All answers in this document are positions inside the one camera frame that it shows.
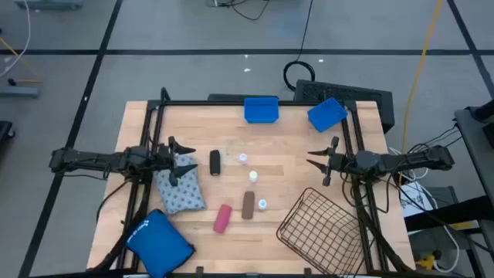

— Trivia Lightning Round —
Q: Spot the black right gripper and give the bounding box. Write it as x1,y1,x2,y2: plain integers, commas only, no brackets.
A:
306,136,356,187

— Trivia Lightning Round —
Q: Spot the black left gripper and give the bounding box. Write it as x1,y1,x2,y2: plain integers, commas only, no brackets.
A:
156,135,198,188

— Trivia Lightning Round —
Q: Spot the grey patterned fabric pouch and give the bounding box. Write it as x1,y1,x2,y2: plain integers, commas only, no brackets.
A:
154,153,206,215

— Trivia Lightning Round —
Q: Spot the pink bandage roll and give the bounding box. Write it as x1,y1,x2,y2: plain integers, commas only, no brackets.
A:
212,204,233,235

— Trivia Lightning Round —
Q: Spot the brown bandage roll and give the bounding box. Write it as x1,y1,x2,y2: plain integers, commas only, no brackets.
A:
242,191,255,220

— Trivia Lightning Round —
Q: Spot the blue plastic bin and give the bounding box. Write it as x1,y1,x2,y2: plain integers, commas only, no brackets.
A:
307,97,349,133
243,97,280,124

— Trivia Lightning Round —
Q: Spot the black flat device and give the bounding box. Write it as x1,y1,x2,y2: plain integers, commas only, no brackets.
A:
207,93,279,103

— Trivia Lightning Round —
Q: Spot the black perforated computer case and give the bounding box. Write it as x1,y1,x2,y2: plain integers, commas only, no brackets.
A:
293,79,395,134

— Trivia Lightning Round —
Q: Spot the blue first aid pouch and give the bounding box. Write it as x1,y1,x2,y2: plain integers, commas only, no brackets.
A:
126,208,196,278

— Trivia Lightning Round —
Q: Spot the white printed box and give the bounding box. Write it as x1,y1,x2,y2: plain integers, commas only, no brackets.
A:
399,181,436,218

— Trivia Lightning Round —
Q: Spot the yellow power plug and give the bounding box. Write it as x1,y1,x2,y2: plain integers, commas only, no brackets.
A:
415,250,443,271

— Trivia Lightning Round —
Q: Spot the dark side cart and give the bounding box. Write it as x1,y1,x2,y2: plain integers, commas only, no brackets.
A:
454,103,494,202

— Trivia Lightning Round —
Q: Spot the grey metal floor bar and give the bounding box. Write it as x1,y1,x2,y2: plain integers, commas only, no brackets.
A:
0,85,39,99

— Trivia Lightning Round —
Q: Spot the grey metal floor base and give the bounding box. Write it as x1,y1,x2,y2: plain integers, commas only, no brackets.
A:
14,0,84,11

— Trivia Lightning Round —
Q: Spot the black metal table frame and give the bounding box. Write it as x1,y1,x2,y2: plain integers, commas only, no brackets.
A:
86,87,416,278

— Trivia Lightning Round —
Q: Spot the dark wire basket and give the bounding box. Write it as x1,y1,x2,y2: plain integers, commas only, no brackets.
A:
276,187,367,276

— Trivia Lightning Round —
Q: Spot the black coiled floor cable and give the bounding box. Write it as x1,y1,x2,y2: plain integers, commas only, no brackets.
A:
283,0,316,93

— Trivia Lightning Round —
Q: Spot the yellow cable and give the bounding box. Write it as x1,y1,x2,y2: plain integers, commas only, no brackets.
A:
401,0,445,155

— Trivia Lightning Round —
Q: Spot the black looped floor cable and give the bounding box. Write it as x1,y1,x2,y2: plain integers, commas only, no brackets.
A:
206,0,271,22

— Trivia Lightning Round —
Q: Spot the white floor cable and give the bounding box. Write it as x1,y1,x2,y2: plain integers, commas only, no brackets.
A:
0,0,32,77

